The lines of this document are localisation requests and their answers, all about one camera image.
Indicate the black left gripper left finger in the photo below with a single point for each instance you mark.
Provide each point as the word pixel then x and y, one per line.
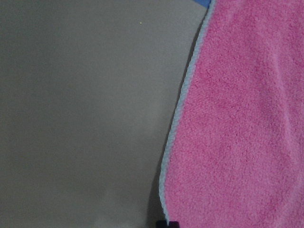
pixel 161 224

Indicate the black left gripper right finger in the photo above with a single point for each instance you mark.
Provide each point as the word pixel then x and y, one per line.
pixel 173 224

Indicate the pink towel with grey hem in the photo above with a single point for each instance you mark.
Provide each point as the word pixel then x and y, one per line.
pixel 234 157

